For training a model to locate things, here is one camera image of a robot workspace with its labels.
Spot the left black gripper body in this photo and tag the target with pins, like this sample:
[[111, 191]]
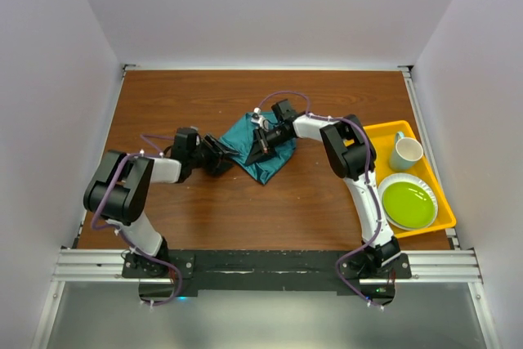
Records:
[[204, 155]]

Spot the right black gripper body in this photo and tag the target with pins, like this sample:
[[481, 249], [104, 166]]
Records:
[[268, 140]]

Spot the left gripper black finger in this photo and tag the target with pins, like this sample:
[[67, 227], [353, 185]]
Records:
[[218, 148], [220, 166]]

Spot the teal cloth napkin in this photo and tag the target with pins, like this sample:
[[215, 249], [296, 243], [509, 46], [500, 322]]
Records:
[[240, 138]]

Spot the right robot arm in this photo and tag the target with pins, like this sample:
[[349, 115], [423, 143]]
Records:
[[351, 156]]

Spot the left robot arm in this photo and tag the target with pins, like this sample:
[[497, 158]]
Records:
[[117, 192]]

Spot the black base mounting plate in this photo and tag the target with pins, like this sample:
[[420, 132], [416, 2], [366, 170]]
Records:
[[264, 270]]

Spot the white mug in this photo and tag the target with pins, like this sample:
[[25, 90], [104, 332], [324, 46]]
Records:
[[406, 152]]

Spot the green plate white rim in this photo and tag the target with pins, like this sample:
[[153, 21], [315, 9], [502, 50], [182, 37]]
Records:
[[409, 202]]

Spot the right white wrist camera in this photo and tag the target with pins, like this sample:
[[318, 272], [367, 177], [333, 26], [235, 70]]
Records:
[[259, 119]]

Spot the aluminium frame rail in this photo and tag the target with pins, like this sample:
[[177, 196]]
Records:
[[106, 265]]

